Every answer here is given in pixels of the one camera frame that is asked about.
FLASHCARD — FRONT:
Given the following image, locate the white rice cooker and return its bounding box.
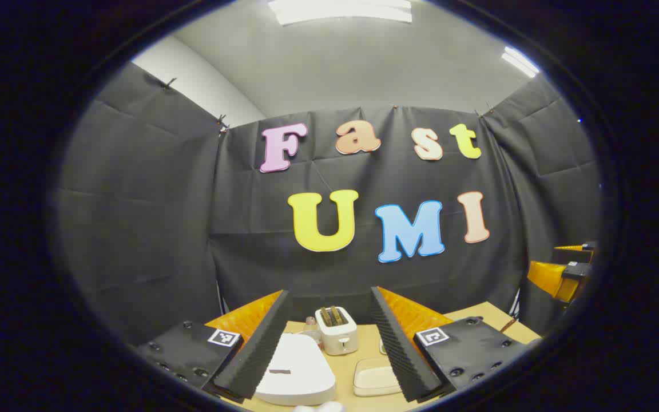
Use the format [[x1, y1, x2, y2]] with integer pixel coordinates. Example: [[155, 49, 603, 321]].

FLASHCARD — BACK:
[[255, 333, 337, 407]]

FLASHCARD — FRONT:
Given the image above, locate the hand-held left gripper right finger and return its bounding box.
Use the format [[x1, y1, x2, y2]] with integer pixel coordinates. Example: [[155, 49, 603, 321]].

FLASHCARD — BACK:
[[370, 286, 542, 404]]

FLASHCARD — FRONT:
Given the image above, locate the white toaster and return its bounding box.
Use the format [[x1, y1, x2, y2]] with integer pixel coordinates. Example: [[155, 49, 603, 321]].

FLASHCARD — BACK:
[[315, 306, 359, 356]]

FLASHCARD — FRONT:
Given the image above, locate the small seasoning bottle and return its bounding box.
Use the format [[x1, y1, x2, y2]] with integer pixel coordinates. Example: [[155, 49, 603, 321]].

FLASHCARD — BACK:
[[301, 316, 322, 345]]

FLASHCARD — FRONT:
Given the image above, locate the black backdrop cloth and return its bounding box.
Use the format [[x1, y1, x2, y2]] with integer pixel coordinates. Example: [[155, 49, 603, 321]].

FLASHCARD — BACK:
[[58, 63, 602, 347]]

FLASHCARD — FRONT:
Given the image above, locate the ceiling light panel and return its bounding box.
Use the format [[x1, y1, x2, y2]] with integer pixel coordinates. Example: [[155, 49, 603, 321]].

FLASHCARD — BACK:
[[267, 0, 413, 26], [501, 46, 541, 78]]

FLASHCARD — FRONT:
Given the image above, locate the clear container of rice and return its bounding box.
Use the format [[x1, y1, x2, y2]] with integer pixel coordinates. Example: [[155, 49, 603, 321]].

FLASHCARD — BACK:
[[354, 358, 403, 397]]

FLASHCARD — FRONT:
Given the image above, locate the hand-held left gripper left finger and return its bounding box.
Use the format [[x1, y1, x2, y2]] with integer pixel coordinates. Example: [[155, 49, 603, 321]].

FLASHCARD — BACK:
[[135, 289, 293, 404]]

